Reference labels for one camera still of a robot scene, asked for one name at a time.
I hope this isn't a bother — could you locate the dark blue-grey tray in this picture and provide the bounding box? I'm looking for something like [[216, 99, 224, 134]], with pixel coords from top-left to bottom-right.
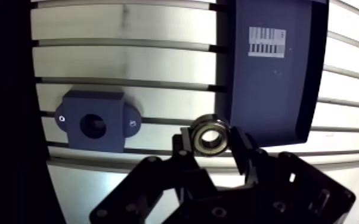
[[215, 0, 330, 148]]

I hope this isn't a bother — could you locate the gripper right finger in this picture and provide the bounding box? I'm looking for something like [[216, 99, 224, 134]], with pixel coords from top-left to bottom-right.
[[229, 125, 357, 224]]

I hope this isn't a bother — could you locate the steel bearing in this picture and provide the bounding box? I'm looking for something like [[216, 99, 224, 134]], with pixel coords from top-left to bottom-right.
[[189, 113, 232, 157]]

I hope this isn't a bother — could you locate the dark blue-grey housing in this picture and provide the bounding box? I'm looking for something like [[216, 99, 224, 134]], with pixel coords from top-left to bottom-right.
[[54, 90, 143, 154]]

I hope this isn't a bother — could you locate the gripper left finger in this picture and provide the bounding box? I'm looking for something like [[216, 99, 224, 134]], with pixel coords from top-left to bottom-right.
[[89, 126, 218, 224]]

